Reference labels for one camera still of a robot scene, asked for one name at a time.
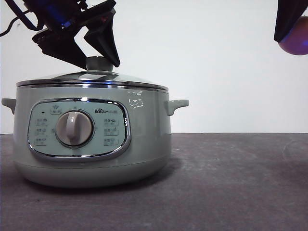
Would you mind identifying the glass lid with green knob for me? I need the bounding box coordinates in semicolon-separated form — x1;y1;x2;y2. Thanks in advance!
16;55;169;93

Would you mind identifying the brown egg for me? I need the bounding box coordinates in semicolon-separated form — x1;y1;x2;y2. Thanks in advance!
278;16;308;56

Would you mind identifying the pale green electric pot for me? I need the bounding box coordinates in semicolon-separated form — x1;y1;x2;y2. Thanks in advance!
1;85;190;189

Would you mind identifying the thin black cable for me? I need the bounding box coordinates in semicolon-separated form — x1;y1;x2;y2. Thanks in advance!
0;17;20;37

